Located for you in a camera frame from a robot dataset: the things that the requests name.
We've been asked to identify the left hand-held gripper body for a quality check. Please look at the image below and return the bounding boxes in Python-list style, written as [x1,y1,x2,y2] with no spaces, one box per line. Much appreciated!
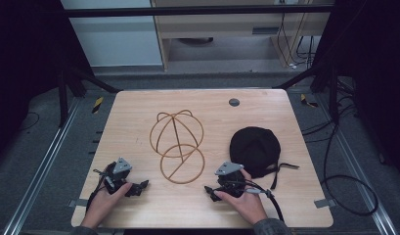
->
[104,157,134,197]

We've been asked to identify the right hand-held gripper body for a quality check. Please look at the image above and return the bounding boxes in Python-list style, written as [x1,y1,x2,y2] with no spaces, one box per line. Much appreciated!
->
[214,161,248,199]

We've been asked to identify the black cap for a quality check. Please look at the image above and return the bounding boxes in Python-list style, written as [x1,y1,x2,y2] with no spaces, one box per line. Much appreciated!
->
[229,125,301,191]

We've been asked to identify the brown wire hat stand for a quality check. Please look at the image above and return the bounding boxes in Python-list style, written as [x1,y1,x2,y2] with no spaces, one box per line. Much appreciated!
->
[149,109,206,185]

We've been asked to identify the person's right hand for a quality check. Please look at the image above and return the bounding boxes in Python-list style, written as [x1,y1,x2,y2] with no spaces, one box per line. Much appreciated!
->
[213,168,269,227]

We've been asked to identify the person's left hand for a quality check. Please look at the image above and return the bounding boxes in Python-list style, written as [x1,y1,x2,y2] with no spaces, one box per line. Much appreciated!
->
[80,181,134,230]

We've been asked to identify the yellow black hazard tape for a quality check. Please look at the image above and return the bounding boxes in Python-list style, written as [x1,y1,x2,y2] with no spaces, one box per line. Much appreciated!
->
[299,93,320,109]
[91,95,105,115]

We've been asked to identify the black metal stand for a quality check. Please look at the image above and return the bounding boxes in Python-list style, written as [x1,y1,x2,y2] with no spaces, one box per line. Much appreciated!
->
[273,62,341,124]
[56,64,123,129]

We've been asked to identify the white cabinet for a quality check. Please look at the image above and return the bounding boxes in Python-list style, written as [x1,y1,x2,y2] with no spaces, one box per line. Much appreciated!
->
[60,0,164,69]

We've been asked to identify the black curtain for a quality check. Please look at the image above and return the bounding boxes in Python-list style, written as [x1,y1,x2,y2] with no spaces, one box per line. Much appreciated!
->
[0,0,95,165]
[313,0,400,184]

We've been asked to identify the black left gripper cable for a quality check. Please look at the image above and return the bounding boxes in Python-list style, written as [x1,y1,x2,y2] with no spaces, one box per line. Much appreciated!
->
[85,167,114,214]

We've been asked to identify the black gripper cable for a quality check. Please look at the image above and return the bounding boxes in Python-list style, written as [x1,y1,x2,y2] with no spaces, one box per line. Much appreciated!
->
[242,179,286,223]
[85,167,114,214]

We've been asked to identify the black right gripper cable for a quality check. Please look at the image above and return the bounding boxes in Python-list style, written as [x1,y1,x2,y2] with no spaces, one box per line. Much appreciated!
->
[242,179,286,223]

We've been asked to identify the grey metal table bracket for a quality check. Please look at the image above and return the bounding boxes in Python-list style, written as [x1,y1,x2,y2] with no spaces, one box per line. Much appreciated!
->
[313,198,337,210]
[67,198,90,209]

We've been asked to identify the aluminium floor rail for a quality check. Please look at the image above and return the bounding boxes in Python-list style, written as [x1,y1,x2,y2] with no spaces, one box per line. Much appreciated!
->
[3,97,82,235]
[317,93,398,235]

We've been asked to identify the black looped floor cable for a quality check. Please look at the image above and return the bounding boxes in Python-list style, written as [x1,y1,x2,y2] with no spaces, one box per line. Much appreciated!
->
[300,94,380,217]

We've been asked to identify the thin black floor cable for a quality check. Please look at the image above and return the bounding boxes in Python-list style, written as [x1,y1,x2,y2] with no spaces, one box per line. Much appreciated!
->
[19,111,41,132]

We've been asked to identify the black cables under desk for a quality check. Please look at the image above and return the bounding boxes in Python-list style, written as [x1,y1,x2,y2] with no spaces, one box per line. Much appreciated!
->
[276,12,317,71]

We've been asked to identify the black frame crossbar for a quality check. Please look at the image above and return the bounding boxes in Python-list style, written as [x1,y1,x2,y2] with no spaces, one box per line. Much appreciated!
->
[61,4,335,19]

